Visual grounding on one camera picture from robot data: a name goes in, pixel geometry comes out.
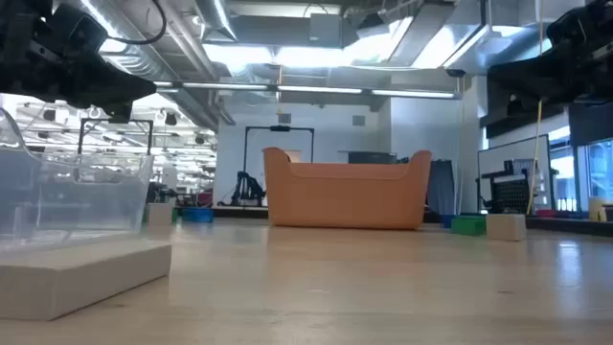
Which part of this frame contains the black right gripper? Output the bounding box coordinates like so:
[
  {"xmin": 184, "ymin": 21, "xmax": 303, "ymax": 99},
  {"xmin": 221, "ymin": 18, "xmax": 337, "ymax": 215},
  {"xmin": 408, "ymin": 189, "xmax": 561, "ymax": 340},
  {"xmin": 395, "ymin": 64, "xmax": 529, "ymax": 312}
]
[{"xmin": 488, "ymin": 45, "xmax": 604, "ymax": 103}]

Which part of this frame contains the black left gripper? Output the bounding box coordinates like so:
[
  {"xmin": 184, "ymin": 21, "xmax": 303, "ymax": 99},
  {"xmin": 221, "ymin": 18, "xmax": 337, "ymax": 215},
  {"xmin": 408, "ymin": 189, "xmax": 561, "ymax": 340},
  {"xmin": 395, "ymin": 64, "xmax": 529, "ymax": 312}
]
[{"xmin": 45, "ymin": 50, "xmax": 157, "ymax": 123}]

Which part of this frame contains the plain wooden block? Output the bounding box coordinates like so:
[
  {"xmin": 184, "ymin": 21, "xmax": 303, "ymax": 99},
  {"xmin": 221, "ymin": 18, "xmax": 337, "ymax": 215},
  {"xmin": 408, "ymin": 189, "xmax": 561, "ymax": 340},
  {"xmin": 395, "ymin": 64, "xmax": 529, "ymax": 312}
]
[
  {"xmin": 147, "ymin": 202, "xmax": 174, "ymax": 227},
  {"xmin": 0, "ymin": 238, "xmax": 172, "ymax": 321},
  {"xmin": 486, "ymin": 213, "xmax": 528, "ymax": 242}
]

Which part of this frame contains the black window blind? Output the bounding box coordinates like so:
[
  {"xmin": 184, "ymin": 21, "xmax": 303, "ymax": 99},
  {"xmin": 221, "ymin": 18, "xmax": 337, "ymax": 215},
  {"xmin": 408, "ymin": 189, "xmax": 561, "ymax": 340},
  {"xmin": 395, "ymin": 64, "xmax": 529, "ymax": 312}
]
[{"xmin": 568, "ymin": 98, "xmax": 613, "ymax": 148}]

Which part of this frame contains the black-framed whiteboard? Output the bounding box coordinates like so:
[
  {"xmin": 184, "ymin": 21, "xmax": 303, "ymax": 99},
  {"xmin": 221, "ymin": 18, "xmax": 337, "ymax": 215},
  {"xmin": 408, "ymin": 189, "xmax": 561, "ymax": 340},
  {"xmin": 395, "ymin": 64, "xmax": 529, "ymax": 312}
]
[{"xmin": 476, "ymin": 134, "xmax": 553, "ymax": 213}]

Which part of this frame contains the black pegboard cart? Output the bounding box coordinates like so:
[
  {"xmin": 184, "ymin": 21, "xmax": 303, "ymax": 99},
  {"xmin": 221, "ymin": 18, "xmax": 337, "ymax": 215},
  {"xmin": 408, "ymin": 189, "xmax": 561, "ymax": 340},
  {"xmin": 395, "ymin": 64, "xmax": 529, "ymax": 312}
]
[{"xmin": 476, "ymin": 159, "xmax": 534, "ymax": 216}]

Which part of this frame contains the clear plastic bin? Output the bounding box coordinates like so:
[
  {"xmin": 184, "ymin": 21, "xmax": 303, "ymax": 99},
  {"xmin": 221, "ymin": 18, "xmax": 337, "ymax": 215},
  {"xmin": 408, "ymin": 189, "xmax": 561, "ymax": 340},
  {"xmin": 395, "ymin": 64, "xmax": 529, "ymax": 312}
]
[{"xmin": 0, "ymin": 105, "xmax": 155, "ymax": 253}]

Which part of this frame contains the dark grey curtain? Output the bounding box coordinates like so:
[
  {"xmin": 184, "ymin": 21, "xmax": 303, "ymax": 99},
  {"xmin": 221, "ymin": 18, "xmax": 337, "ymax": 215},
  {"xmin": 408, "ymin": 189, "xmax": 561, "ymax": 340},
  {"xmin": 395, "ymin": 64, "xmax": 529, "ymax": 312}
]
[{"xmin": 427, "ymin": 158, "xmax": 457, "ymax": 216}]

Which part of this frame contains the yellow container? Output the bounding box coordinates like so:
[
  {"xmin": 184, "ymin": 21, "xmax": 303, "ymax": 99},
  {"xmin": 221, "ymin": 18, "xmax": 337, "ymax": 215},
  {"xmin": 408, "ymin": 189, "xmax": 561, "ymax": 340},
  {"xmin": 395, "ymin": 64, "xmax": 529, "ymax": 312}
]
[{"xmin": 588, "ymin": 196, "xmax": 607, "ymax": 223}]

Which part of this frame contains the black monitor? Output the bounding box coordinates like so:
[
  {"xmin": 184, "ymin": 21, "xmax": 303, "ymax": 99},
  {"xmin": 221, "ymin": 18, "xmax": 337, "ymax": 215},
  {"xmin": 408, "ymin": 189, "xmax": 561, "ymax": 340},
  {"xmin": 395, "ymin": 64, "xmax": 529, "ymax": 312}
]
[{"xmin": 347, "ymin": 150, "xmax": 398, "ymax": 166}]

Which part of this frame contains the long linear ceiling light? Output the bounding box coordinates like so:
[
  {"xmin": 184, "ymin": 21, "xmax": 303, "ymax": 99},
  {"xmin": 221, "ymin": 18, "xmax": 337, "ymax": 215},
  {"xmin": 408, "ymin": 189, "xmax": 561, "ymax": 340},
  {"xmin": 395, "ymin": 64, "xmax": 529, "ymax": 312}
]
[{"xmin": 152, "ymin": 80, "xmax": 462, "ymax": 101}]

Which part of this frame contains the grey ceiling box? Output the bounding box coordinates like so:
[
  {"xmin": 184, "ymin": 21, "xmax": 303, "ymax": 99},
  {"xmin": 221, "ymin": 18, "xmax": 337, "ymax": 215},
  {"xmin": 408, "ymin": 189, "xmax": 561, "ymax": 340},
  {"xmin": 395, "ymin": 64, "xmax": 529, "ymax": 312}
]
[{"xmin": 308, "ymin": 12, "xmax": 344, "ymax": 48}]

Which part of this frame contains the orange plastic bin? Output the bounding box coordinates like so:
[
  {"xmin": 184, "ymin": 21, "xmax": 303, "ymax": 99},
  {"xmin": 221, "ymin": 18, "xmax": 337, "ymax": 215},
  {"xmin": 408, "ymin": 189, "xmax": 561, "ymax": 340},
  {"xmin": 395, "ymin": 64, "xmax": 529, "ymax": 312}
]
[{"xmin": 261, "ymin": 146, "xmax": 433, "ymax": 230}]

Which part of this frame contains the silver ventilation duct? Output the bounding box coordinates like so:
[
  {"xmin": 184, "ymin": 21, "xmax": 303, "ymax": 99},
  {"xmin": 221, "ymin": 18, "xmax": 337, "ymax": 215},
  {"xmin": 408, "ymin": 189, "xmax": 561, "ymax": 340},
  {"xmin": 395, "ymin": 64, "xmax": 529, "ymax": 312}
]
[
  {"xmin": 79, "ymin": 0, "xmax": 236, "ymax": 133},
  {"xmin": 382, "ymin": 0, "xmax": 552, "ymax": 77}
]

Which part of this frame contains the black rig frame with camera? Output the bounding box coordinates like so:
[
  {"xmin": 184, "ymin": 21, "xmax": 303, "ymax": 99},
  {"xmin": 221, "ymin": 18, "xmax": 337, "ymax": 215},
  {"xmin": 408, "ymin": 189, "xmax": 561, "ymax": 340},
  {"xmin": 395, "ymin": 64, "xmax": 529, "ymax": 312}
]
[
  {"xmin": 242, "ymin": 124, "xmax": 316, "ymax": 208},
  {"xmin": 78, "ymin": 117, "xmax": 155, "ymax": 157}
]

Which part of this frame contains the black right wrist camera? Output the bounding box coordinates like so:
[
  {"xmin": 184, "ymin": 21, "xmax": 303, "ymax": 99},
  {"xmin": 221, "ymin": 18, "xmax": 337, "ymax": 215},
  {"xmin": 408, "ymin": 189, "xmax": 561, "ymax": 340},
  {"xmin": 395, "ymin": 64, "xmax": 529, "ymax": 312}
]
[{"xmin": 547, "ymin": 8, "xmax": 589, "ymax": 47}]

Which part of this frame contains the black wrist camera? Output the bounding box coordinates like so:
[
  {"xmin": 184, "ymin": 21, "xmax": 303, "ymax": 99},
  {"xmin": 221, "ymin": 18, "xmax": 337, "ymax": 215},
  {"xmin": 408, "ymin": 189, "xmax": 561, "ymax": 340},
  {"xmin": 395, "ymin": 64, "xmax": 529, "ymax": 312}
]
[
  {"xmin": 547, "ymin": 8, "xmax": 589, "ymax": 47},
  {"xmin": 51, "ymin": 3, "xmax": 110, "ymax": 55}
]

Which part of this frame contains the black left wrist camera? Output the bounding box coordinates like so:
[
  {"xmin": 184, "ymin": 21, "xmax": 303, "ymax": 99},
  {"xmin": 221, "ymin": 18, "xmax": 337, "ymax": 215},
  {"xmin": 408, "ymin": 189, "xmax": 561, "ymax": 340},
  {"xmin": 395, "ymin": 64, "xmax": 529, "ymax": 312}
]
[{"xmin": 51, "ymin": 3, "xmax": 110, "ymax": 55}]

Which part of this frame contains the hanging yellow cable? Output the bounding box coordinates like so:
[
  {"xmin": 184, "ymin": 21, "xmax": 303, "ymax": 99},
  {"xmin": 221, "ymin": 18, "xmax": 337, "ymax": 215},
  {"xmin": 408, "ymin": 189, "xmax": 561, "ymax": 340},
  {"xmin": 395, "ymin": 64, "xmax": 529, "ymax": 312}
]
[{"xmin": 525, "ymin": 0, "xmax": 546, "ymax": 216}]

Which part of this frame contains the black aluminium table frame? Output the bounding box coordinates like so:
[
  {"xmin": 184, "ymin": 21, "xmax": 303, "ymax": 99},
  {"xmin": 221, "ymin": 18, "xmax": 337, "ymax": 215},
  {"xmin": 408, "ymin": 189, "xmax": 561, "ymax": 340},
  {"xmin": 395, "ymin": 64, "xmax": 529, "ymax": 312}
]
[{"xmin": 143, "ymin": 204, "xmax": 613, "ymax": 238}]

